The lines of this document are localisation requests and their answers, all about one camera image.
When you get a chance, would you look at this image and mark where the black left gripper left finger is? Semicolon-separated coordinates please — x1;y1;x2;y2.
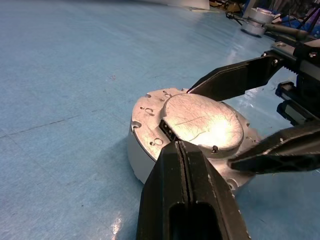
135;140;188;240

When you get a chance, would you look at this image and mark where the silver cylindrical object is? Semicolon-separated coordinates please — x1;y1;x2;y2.
240;6;275;39

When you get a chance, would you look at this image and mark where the blue table cover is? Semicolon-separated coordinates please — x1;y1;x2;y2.
0;0;320;240

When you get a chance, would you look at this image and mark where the silver round motor housing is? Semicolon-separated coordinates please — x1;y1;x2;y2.
126;86;261;196

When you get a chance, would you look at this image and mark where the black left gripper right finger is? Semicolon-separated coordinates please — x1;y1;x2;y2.
179;140;252;240

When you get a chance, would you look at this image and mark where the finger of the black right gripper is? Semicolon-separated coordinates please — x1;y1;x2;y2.
229;124;320;176
189;55;285;103

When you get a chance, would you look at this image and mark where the dark grey rod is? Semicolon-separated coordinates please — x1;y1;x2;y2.
264;23;310;40

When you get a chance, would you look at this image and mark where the silver round motor lid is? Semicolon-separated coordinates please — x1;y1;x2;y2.
129;86;252;176

